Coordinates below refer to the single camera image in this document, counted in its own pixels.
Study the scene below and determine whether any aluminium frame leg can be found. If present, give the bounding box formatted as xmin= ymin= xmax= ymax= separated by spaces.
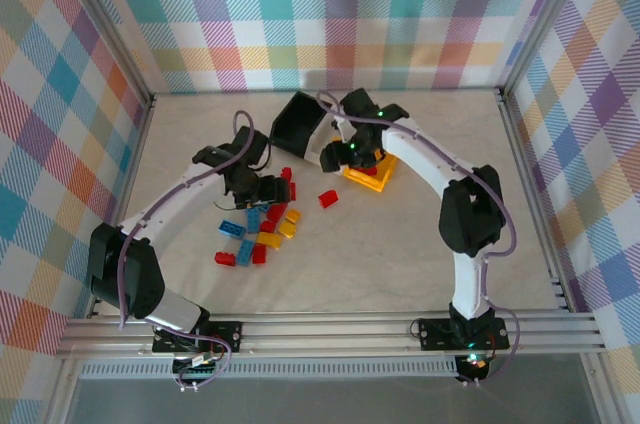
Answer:
xmin=582 ymin=356 xmax=619 ymax=424
xmin=47 ymin=358 xmax=84 ymax=424

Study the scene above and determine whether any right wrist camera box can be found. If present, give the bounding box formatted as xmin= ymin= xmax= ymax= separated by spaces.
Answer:
xmin=327 ymin=118 xmax=349 ymax=144

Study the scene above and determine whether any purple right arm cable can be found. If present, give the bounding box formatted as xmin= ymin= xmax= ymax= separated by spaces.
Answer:
xmin=318 ymin=90 xmax=521 ymax=388

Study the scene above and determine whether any grey slotted cable duct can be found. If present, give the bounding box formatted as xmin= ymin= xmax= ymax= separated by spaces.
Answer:
xmin=79 ymin=362 xmax=461 ymax=379

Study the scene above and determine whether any yellow plastic bin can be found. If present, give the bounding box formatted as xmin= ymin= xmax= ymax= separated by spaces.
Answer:
xmin=342 ymin=153 xmax=401 ymax=194

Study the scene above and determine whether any aluminium frame post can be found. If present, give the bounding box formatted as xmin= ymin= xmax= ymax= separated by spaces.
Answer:
xmin=49 ymin=0 xmax=156 ymax=108
xmin=497 ymin=0 xmax=599 ymax=103

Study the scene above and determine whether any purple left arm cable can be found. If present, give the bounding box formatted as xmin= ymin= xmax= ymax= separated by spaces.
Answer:
xmin=118 ymin=110 xmax=256 ymax=393

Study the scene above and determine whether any aluminium mounting rail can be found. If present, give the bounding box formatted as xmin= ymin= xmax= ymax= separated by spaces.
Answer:
xmin=54 ymin=311 xmax=609 ymax=361

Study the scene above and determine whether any aluminium side rail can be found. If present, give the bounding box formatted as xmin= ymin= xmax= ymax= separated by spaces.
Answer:
xmin=497 ymin=88 xmax=574 ymax=313
xmin=84 ymin=96 xmax=157 ymax=320

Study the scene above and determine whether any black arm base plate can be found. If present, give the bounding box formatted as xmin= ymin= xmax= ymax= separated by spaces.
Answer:
xmin=417 ymin=317 xmax=511 ymax=351
xmin=151 ymin=319 xmax=244 ymax=354

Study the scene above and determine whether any white plastic bin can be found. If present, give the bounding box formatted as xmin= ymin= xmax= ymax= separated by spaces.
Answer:
xmin=303 ymin=116 xmax=351 ymax=168

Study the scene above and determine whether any black plastic bin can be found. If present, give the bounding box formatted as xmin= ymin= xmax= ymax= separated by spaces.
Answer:
xmin=268 ymin=91 xmax=329 ymax=163

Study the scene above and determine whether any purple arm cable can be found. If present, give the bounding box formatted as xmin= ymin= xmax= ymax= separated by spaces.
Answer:
xmin=318 ymin=90 xmax=521 ymax=388
xmin=118 ymin=110 xmax=256 ymax=393

